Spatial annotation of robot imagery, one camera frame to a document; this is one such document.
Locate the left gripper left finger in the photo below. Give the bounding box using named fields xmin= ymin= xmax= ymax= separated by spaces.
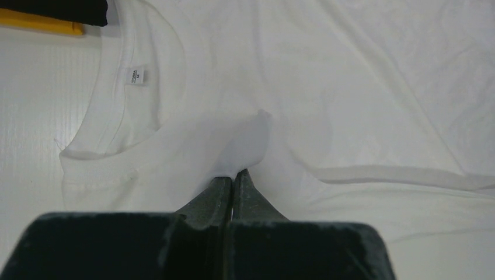
xmin=176 ymin=177 xmax=232 ymax=230

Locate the white t shirt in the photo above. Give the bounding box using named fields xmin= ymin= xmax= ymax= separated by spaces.
xmin=60 ymin=1 xmax=494 ymax=279

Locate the folded yellow t shirt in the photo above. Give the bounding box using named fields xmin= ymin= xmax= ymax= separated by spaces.
xmin=1 ymin=9 xmax=85 ymax=36

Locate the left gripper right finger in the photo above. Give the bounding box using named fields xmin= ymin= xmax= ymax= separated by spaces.
xmin=231 ymin=169 xmax=288 ymax=221

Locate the folded black t shirt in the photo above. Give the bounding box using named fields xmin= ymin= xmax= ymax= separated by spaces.
xmin=1 ymin=0 xmax=108 ymax=27

